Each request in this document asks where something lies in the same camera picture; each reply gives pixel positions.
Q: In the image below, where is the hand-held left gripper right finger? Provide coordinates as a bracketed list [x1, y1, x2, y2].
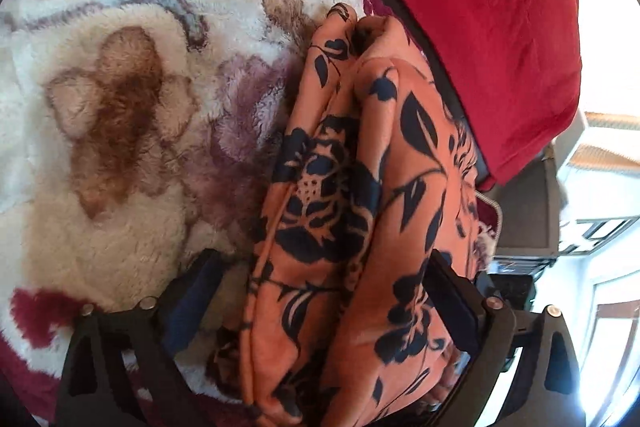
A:
[425, 249, 586, 427]

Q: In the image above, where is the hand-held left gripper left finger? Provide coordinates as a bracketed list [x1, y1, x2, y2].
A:
[55, 248, 233, 427]

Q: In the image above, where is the orange floral garment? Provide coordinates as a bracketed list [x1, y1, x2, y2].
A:
[207, 2, 493, 427]

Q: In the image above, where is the black device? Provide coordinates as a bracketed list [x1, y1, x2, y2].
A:
[487, 257, 538, 310]

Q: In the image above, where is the grey cabinet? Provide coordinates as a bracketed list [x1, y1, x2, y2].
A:
[492, 152, 566, 260]

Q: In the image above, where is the floral plush blanket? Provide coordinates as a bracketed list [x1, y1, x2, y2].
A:
[0, 0, 501, 427]

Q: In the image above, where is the beige curtain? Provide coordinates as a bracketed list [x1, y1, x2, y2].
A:
[575, 112, 640, 180]

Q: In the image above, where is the plain red cloth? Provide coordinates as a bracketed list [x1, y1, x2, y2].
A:
[327, 0, 583, 185]

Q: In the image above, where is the white cable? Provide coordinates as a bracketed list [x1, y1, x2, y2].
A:
[475, 189, 503, 238]

